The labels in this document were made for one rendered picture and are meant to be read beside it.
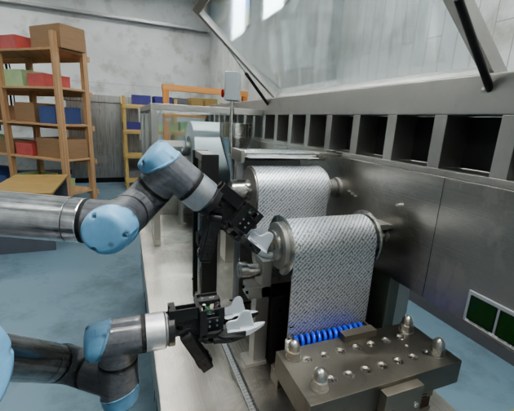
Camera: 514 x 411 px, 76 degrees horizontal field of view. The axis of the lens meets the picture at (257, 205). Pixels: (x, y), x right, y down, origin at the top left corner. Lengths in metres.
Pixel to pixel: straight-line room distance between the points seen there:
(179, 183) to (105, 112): 7.62
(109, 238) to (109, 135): 7.73
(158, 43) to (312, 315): 9.24
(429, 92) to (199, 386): 0.90
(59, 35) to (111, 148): 3.14
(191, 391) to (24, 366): 0.38
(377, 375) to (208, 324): 0.38
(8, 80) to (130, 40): 3.85
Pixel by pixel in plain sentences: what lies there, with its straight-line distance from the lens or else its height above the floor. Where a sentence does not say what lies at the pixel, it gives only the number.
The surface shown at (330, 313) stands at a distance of 0.91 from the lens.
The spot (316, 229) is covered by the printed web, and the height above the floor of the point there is 1.30.
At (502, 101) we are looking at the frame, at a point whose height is 1.60.
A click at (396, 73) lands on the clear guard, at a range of 1.02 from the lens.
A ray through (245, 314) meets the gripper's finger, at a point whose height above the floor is 1.14.
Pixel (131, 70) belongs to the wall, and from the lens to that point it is 9.62.
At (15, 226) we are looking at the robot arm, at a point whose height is 1.37.
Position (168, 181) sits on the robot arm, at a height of 1.42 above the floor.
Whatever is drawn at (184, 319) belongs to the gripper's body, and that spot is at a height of 1.14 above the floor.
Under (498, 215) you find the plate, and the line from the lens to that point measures 0.79.
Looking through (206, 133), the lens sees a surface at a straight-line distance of 1.70.
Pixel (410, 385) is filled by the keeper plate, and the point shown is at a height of 1.02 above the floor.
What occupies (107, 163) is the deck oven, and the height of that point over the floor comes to 0.44.
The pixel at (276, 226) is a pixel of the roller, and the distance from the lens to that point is 0.80.
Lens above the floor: 1.54
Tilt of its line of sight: 14 degrees down
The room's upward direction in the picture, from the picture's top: 3 degrees clockwise
